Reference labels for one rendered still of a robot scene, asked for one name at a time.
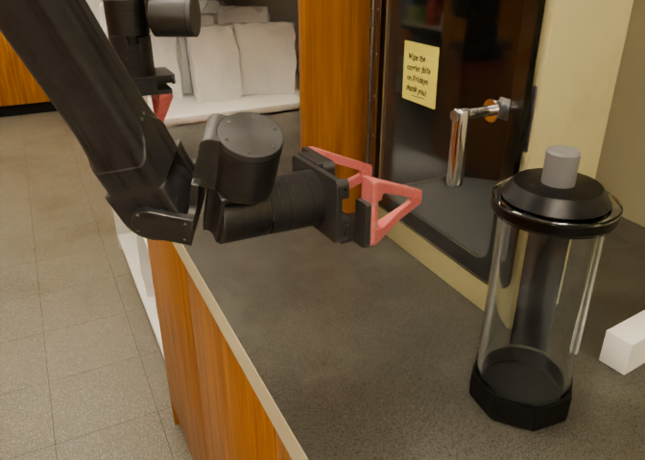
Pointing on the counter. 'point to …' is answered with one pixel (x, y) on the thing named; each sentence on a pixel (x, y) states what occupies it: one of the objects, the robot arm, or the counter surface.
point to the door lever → (461, 116)
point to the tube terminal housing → (558, 93)
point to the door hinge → (370, 64)
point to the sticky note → (420, 73)
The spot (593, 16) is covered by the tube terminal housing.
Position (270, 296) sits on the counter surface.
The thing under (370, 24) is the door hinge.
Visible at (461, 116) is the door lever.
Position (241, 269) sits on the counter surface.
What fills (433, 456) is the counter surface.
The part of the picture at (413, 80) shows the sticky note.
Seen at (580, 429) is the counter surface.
